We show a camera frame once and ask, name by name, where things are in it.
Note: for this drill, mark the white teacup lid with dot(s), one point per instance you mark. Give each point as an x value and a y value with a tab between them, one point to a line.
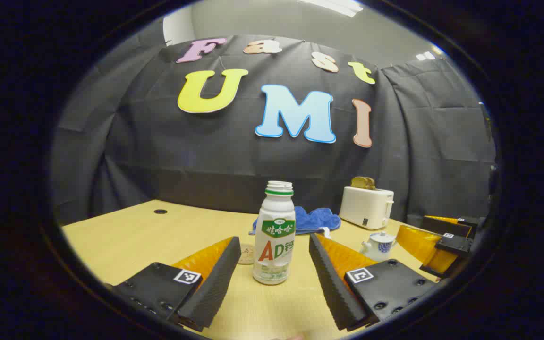
378	235

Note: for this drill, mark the brown toast slice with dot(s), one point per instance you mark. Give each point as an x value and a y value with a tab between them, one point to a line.
358	183
369	184

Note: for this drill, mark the white toaster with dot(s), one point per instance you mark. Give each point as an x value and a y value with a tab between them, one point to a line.
361	208

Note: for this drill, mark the white plastic water bottle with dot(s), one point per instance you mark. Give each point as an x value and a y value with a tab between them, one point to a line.
274	212

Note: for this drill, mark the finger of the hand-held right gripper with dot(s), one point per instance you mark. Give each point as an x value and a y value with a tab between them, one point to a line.
446	225
418	245

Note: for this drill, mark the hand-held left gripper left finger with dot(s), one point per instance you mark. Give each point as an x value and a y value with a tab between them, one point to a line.
215	288

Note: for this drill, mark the round wooden coaster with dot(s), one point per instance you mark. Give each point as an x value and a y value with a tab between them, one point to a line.
247	255

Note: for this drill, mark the white blue-patterned teacup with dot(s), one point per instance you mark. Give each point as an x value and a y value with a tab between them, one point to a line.
378	252

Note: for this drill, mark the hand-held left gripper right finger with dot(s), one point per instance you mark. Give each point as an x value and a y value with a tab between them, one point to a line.
331	288

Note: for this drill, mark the ceiling light panel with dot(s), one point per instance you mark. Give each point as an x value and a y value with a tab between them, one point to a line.
428	54
333	5

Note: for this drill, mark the blue towel cloth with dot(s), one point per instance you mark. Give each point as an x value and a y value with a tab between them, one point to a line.
314	219

